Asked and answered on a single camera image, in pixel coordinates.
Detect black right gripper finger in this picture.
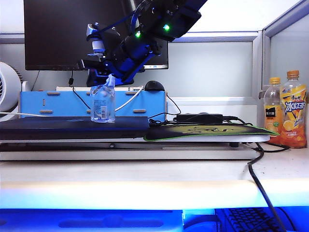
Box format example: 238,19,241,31
86,69,109,87
105,73,135,87

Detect black computer mouse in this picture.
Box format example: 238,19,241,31
144,81,165,92

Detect blue wooden organizer box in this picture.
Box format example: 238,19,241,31
19,90,168,121

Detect thin black cable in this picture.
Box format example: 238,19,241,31
147,93,182,126

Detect black power adapter brick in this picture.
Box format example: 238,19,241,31
175,113,224,125

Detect iced tea bottle yellow label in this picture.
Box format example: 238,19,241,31
279,70,308,149

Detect black keyboard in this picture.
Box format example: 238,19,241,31
223,207,298,232

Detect black green snake mouse pad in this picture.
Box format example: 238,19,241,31
144,123,280,142

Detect thick black power cable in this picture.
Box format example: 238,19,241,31
222,116,291,232

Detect black monitor cable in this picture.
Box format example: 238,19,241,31
68,70,91,110

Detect orange juice bottle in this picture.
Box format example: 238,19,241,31
263,77,283,138

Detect clear mineral water bottle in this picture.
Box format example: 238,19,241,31
90,83,116,123

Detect dark blue mat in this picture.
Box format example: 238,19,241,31
0,116,151,141

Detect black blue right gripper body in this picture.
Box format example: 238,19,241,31
81,38,161,87

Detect white cable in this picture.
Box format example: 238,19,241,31
0,85,145,118

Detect black computer monitor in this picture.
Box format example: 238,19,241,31
23,0,169,71

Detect white desk fan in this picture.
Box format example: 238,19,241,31
0,61,22,122

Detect white desk riser stand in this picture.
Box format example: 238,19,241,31
0,134,270,161

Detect silver blue wrist camera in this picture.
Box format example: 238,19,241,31
86,22,107,58

